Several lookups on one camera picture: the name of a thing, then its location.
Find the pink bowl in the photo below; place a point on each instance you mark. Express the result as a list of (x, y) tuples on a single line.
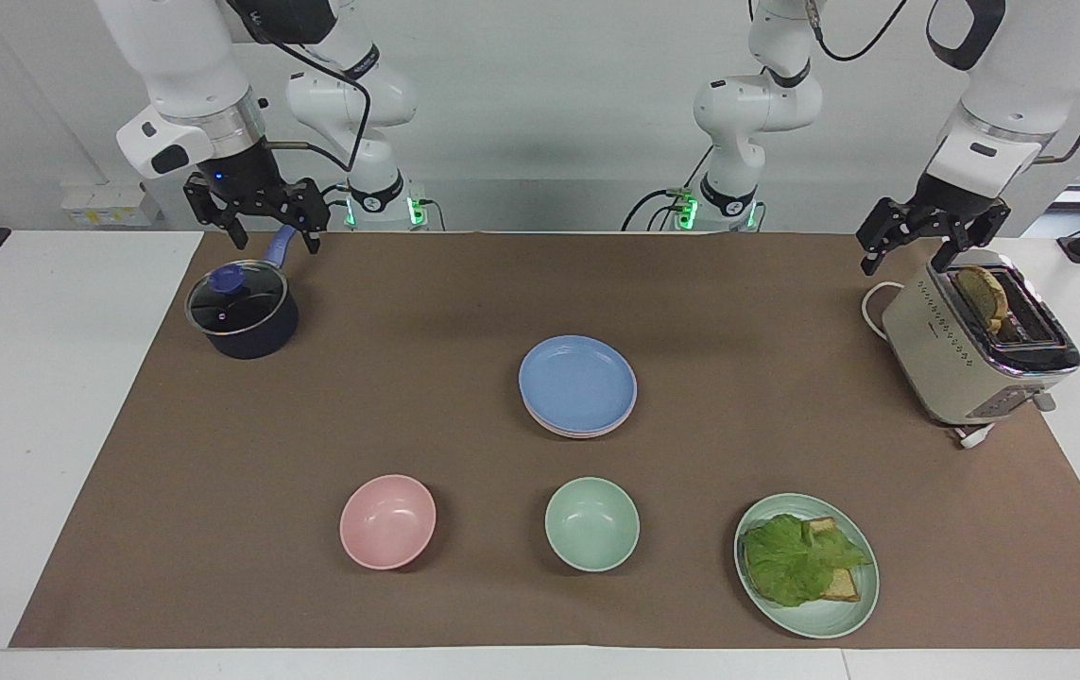
[(386, 521)]

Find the white wall socket box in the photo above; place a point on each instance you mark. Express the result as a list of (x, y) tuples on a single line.
[(110, 208)]

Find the beige toaster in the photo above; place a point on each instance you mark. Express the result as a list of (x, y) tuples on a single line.
[(946, 364)]

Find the toasted bread slice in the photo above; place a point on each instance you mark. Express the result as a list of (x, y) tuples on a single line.
[(984, 295)]

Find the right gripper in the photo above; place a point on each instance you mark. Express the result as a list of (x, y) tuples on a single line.
[(245, 175)]

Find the pink plate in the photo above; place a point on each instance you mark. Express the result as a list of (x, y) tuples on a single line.
[(587, 432)]

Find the green lettuce leaf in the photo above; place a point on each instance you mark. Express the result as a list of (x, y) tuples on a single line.
[(790, 562)]

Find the glass lid with blue knob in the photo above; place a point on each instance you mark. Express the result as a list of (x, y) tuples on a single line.
[(230, 300)]

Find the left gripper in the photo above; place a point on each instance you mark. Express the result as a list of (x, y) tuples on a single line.
[(955, 206)]

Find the dark blue pot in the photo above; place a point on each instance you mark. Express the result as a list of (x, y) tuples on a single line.
[(261, 340)]

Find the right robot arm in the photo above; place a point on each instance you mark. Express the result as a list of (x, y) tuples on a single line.
[(185, 66)]

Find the blue plate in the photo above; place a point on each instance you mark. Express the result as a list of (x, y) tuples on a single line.
[(577, 382)]

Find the green bowl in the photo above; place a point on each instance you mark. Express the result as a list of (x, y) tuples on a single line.
[(591, 524)]

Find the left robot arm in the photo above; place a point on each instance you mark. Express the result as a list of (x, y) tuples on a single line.
[(757, 104)]

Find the green plate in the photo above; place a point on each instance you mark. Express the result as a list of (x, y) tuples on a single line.
[(809, 619)]

